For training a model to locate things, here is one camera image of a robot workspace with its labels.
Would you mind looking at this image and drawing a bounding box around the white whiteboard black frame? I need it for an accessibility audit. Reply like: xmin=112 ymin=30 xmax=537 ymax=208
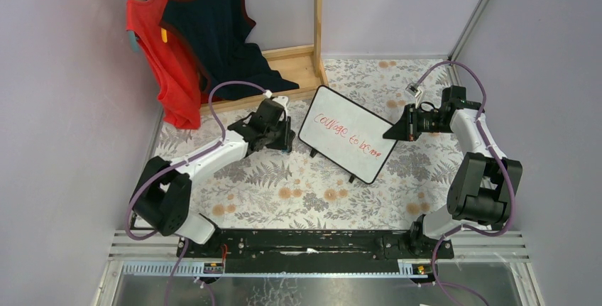
xmin=297 ymin=85 xmax=397 ymax=185

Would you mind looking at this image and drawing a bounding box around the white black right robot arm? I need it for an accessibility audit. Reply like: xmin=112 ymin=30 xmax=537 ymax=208
xmin=383 ymin=85 xmax=522 ymax=239

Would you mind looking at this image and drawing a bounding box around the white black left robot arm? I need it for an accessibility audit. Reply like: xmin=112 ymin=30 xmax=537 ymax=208
xmin=128 ymin=96 xmax=295 ymax=244

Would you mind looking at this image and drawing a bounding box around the wooden clothes rack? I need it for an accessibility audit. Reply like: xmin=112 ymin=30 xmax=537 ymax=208
xmin=111 ymin=0 xmax=329 ymax=116

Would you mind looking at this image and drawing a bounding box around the red tank top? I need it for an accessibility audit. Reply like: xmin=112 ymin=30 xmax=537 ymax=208
xmin=126 ymin=0 xmax=205 ymax=130

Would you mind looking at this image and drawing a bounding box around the navy tank top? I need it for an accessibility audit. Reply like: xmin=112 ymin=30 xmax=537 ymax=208
xmin=160 ymin=0 xmax=299 ymax=101

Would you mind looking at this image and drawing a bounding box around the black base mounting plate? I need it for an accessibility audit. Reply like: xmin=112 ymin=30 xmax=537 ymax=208
xmin=177 ymin=229 xmax=454 ymax=274

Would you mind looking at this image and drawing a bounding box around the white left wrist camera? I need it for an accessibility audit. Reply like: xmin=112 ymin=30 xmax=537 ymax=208
xmin=271 ymin=95 xmax=290 ymax=121

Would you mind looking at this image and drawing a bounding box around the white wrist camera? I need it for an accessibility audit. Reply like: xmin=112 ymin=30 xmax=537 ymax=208
xmin=406 ymin=83 xmax=424 ymax=106
xmin=271 ymin=95 xmax=290 ymax=121

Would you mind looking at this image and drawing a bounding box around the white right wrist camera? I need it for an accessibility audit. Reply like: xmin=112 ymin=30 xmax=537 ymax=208
xmin=406 ymin=83 xmax=424 ymax=106

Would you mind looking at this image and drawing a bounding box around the aluminium slotted rail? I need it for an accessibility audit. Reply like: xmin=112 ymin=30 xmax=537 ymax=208
xmin=110 ymin=238 xmax=530 ymax=279

